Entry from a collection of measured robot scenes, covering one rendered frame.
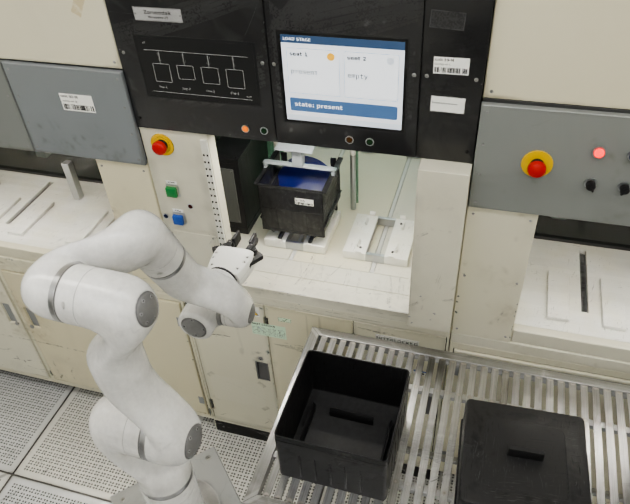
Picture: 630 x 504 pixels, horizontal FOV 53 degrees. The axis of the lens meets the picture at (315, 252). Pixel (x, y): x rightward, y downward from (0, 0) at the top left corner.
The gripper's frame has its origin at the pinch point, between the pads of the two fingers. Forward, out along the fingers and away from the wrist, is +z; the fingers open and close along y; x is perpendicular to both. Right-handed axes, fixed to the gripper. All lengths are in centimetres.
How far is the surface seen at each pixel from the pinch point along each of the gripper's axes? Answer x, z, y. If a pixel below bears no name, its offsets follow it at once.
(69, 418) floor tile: -119, 4, -97
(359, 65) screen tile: 43, 15, 27
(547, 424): -33, -14, 81
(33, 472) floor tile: -119, -22, -97
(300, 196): -9.8, 34.7, 3.7
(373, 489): -38, -38, 43
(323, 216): -16.3, 34.7, 10.8
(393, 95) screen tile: 37, 15, 35
